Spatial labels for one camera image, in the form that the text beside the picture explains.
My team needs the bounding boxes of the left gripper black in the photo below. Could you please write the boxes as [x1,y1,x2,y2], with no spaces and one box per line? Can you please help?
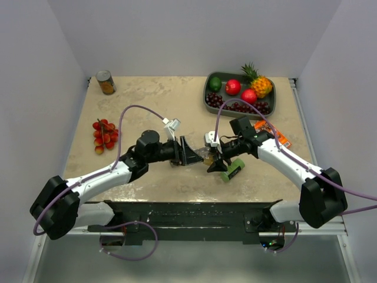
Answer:
[147,136,203,166]

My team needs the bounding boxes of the amber pill bottle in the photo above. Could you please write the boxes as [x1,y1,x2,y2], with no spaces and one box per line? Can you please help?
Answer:
[203,155,214,166]

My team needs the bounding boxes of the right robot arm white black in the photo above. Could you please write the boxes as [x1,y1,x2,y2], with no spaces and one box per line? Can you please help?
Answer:
[204,117,348,232]

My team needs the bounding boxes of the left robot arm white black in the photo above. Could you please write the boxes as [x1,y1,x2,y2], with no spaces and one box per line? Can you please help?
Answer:
[29,130,203,240]

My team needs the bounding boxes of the green cylindrical bottle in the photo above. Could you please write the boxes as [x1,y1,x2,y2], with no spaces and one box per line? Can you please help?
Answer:
[220,158,245,182]

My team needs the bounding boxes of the orange snack packet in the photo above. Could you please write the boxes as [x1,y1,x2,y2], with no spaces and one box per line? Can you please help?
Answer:
[254,120,292,149]

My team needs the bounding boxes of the dark red grape bunch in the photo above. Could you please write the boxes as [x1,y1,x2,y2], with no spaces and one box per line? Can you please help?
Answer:
[205,93,271,115]

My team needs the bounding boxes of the dark green tray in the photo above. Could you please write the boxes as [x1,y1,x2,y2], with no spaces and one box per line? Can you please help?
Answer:
[203,71,277,121]

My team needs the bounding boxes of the red apple right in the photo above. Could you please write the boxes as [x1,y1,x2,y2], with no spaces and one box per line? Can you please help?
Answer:
[241,88,257,104]

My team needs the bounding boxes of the red apple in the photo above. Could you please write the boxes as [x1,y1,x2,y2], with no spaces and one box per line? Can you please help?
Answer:
[241,88,257,104]
[225,79,241,96]

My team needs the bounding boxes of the green lime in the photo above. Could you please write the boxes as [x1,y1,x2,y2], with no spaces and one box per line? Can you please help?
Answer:
[209,77,222,92]

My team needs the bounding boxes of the red apple left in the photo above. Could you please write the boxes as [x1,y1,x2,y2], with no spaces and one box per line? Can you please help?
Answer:
[225,79,241,96]

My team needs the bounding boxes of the red cherry tomato bunch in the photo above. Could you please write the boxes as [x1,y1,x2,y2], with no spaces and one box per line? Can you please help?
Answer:
[92,119,119,155]

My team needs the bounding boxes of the small pineapple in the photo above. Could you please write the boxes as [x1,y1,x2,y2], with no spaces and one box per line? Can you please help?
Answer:
[241,62,273,98]

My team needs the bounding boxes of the tin can orange label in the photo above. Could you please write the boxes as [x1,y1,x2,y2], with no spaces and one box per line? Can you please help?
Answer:
[95,70,117,95]

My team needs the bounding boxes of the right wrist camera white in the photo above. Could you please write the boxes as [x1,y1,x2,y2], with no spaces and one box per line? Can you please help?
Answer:
[204,131,221,150]

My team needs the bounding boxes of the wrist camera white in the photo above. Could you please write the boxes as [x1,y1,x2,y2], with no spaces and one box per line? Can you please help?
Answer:
[204,131,221,150]
[163,118,181,140]

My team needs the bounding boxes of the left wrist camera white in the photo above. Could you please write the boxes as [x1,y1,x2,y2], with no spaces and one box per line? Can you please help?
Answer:
[163,118,181,140]

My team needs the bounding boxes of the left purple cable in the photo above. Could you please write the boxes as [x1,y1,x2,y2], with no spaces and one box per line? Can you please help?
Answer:
[32,105,168,236]

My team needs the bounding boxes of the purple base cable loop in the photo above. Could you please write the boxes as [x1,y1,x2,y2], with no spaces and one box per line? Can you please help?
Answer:
[99,221,161,261]

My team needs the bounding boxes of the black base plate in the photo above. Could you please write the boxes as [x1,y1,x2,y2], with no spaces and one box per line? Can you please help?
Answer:
[74,200,293,245]

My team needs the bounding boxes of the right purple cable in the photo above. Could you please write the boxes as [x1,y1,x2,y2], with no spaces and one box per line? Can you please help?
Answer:
[215,98,377,254]

